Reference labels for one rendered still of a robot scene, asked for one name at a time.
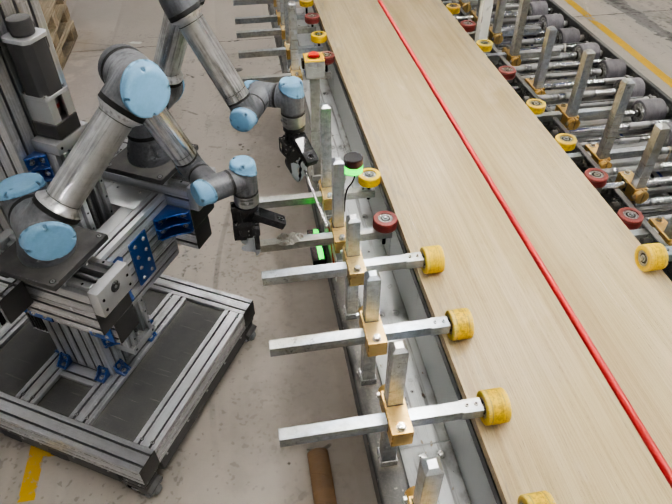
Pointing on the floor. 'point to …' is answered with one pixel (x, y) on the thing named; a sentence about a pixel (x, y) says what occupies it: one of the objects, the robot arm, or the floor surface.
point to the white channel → (483, 19)
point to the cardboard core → (321, 476)
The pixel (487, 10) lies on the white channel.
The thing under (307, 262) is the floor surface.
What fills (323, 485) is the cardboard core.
